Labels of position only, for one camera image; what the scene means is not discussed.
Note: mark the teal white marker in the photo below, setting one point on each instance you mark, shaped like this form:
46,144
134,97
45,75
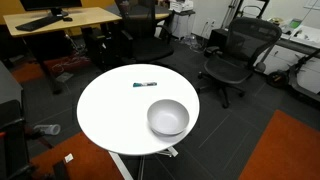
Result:
145,84

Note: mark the white round bowl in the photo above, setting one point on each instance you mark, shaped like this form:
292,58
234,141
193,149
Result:
168,116

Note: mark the black padded office chair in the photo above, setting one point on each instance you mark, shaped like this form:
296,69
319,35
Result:
143,40

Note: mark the wooden desk top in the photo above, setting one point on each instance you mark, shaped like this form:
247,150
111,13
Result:
161,15

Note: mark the black computer tower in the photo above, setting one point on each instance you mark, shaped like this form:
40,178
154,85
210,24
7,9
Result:
218,38
96,43

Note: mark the white table base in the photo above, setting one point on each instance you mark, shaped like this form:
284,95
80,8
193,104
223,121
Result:
120,165

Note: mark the white box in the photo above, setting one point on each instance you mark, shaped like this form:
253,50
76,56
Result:
181,5

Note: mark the black mesh office chair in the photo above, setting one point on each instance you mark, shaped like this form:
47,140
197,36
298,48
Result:
240,50

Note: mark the orange rug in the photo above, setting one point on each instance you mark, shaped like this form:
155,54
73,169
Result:
286,150
80,160
30,71

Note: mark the black metal stand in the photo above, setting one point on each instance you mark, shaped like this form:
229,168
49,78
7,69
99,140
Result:
233,8

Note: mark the small white paper tag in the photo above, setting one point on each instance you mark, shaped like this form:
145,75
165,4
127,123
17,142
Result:
69,157

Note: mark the black computer mouse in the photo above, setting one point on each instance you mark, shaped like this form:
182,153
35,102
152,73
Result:
67,19

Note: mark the clear plastic cup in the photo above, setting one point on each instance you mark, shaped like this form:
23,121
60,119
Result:
48,129

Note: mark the wooden desk with black legs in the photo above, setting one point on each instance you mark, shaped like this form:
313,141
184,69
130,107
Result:
60,20

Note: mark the black electric scooter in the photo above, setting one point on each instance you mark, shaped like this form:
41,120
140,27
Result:
293,76

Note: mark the black keyboard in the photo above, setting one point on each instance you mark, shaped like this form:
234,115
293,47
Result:
38,23

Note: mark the black monitor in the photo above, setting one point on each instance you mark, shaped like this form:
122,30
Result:
50,4

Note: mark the white workbench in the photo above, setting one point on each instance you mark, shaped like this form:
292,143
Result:
300,40

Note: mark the small green white device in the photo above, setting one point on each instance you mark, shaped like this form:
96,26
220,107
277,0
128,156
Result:
295,23

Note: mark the black cabinet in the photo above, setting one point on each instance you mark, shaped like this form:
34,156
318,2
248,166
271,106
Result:
10,133

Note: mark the white wall outlet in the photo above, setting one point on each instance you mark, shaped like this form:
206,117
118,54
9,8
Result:
210,22

